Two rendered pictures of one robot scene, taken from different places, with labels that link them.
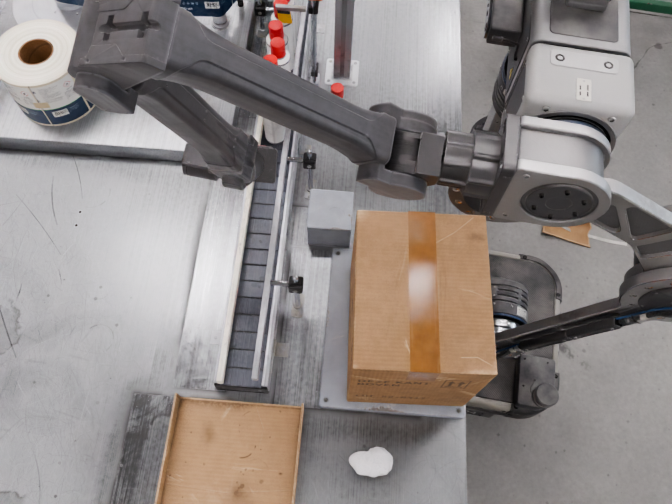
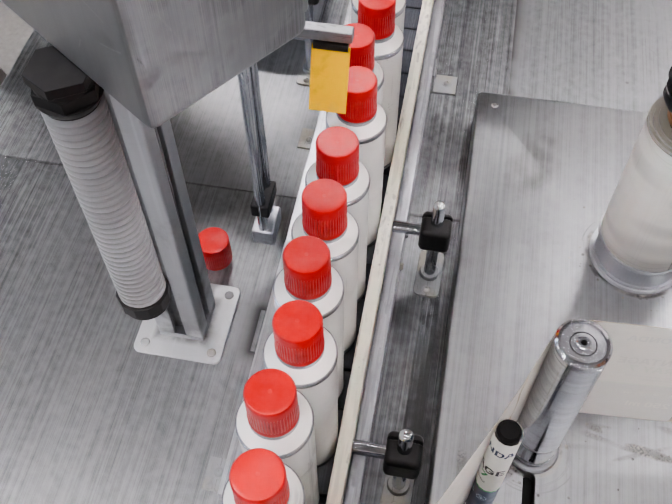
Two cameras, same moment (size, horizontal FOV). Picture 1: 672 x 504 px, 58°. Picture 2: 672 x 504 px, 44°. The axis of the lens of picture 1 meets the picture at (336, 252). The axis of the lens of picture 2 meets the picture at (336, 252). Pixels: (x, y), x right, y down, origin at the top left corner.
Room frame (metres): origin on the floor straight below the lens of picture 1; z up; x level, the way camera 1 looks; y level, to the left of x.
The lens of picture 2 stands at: (1.52, 0.22, 1.55)
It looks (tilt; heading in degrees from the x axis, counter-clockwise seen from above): 56 degrees down; 189
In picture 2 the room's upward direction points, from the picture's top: 1 degrees counter-clockwise
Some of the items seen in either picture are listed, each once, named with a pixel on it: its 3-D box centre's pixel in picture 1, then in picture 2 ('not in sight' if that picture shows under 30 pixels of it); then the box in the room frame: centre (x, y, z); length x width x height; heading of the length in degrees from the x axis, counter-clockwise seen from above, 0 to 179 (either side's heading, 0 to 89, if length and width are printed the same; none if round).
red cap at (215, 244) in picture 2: (337, 91); (214, 248); (1.05, 0.02, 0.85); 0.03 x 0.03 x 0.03
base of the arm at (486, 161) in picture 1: (473, 162); not in sight; (0.44, -0.17, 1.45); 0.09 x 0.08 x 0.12; 172
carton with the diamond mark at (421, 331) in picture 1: (412, 312); not in sight; (0.40, -0.16, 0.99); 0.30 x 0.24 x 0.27; 0
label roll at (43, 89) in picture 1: (48, 73); not in sight; (0.97, 0.71, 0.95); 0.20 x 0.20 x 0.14
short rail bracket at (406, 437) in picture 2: (267, 14); (382, 456); (1.26, 0.22, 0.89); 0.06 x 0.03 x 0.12; 88
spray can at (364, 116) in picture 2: (278, 57); (355, 163); (1.03, 0.16, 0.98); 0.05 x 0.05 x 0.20
